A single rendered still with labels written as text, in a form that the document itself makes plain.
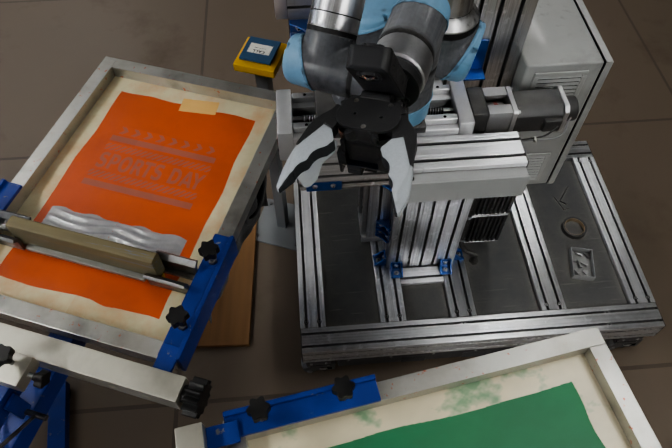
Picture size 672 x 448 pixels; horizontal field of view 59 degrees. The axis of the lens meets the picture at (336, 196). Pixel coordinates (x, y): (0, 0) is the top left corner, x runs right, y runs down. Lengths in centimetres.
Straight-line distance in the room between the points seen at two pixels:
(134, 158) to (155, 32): 199
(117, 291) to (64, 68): 222
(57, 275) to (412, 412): 84
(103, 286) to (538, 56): 112
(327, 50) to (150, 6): 295
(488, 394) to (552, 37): 83
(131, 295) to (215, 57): 211
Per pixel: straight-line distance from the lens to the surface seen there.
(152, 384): 123
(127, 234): 150
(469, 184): 128
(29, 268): 154
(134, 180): 159
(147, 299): 140
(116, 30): 365
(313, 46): 87
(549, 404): 132
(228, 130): 164
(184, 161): 160
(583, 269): 240
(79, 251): 143
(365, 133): 64
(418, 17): 77
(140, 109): 176
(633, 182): 302
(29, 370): 129
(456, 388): 129
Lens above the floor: 216
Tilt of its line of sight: 54 degrees down
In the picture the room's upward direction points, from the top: straight up
